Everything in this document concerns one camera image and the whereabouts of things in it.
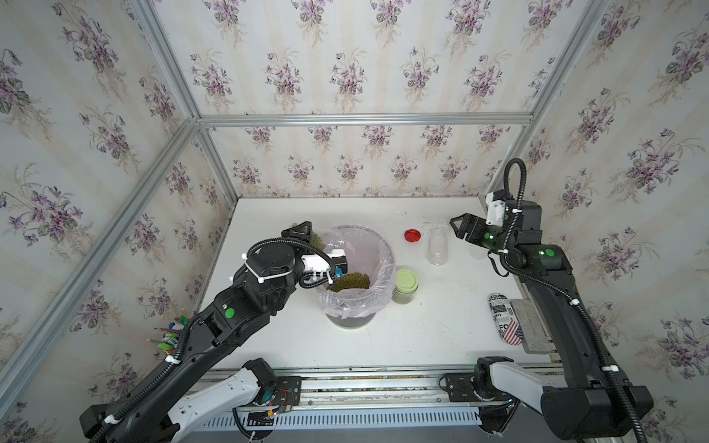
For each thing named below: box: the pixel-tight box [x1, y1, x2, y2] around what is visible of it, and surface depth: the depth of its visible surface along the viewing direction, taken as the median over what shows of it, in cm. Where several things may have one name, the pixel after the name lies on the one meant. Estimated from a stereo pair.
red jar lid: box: [404, 228, 422, 243], surface depth 110 cm
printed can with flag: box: [487, 292, 524, 347], surface depth 85 cm
